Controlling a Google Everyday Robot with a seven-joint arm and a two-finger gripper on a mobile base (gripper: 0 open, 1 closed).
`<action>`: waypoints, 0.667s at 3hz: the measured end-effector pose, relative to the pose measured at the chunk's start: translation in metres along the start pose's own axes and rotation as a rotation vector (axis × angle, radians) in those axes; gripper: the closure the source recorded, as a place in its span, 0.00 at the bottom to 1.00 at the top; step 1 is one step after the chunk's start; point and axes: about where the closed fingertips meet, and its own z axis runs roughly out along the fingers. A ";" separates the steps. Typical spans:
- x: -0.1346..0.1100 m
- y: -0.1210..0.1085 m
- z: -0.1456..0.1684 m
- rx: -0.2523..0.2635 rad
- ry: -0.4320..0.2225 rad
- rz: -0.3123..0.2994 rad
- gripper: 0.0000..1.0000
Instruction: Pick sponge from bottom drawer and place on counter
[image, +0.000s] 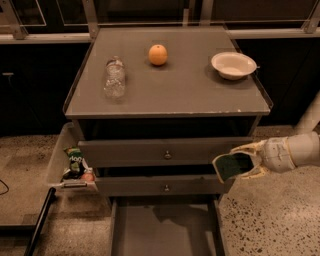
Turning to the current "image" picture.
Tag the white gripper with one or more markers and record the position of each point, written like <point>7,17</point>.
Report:
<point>275,155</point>

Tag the green yellow sponge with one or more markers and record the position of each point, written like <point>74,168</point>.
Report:
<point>230,165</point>

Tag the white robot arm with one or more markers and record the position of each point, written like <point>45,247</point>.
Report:
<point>304,144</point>

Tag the grey top drawer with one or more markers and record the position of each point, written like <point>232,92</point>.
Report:
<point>157,152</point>

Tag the grey drawer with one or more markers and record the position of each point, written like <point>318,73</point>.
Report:
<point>157,152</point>
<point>162,185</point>
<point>166,226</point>

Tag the grey middle drawer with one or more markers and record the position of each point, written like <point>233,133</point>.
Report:
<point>162,185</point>

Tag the grey drawer cabinet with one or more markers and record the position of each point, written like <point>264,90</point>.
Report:
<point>183,98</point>

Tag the grey bottom drawer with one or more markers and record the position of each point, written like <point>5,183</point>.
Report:
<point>166,226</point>

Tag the white bowl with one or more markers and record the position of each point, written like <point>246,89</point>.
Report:
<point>233,65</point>

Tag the orange fruit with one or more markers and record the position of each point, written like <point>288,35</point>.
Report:
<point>157,55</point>

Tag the clear plastic water bottle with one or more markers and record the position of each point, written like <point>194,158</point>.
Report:
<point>115,78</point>

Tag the red small can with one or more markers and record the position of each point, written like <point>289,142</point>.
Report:
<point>88,176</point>

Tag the green snack bag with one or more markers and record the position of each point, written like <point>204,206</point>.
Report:
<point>76,168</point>

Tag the clear plastic bin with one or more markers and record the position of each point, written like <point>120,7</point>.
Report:
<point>59,162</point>

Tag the black bar on floor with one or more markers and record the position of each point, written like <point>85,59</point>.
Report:
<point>50,197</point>

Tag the metal railing frame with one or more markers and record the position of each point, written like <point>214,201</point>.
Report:
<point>46,21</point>

